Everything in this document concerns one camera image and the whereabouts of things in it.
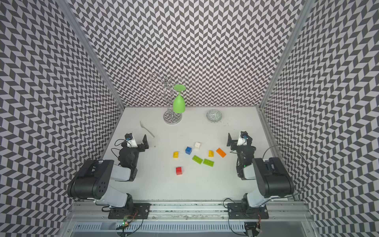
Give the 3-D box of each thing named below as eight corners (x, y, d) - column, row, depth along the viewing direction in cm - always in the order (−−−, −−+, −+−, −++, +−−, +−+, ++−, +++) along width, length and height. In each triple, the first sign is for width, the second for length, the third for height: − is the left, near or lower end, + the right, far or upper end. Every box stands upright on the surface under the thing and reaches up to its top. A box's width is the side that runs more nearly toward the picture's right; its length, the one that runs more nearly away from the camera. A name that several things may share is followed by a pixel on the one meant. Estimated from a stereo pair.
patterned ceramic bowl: (206, 122, 112) (207, 116, 107) (206, 115, 116) (206, 109, 111) (220, 122, 112) (221, 116, 107) (219, 115, 116) (220, 109, 111)
